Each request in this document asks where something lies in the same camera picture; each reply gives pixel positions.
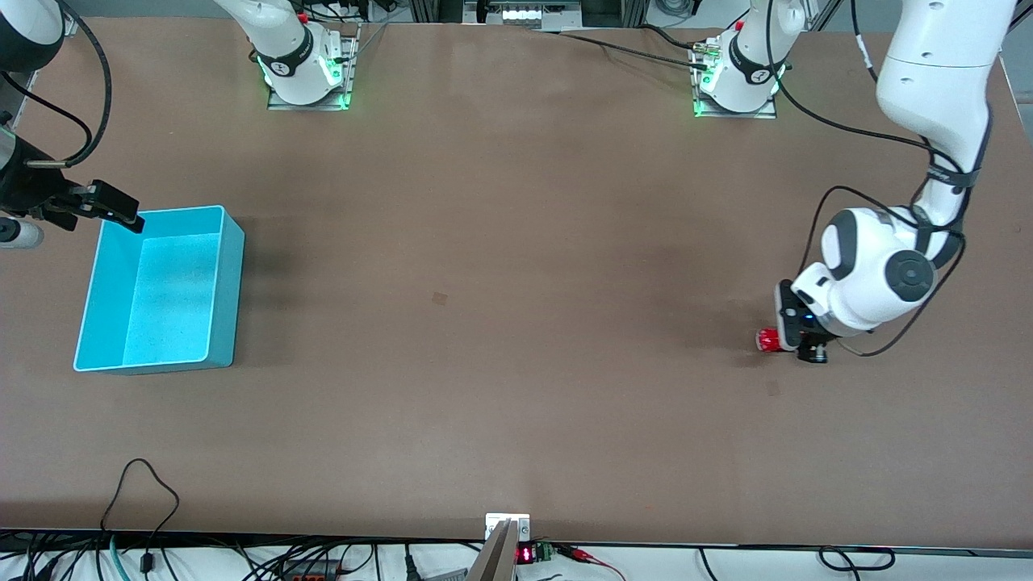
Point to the white mount bracket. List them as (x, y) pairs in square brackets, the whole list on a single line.
[(522, 526)]

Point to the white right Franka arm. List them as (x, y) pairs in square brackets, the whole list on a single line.
[(282, 48)]

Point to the grey camera mount bar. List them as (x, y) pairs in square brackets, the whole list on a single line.
[(494, 561)]

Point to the red digit display module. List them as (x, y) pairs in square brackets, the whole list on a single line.
[(526, 554)]

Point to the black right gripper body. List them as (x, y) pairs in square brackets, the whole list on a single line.
[(24, 187)]

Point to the red beetle toy car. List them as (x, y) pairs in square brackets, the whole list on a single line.
[(768, 340)]

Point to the red clip lead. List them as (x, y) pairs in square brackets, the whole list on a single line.
[(583, 555)]

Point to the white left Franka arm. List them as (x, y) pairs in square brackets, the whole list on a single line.
[(936, 73)]

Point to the blue plastic box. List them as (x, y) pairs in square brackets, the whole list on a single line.
[(173, 290)]

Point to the black orange power strip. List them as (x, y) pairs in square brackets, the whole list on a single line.
[(311, 571)]

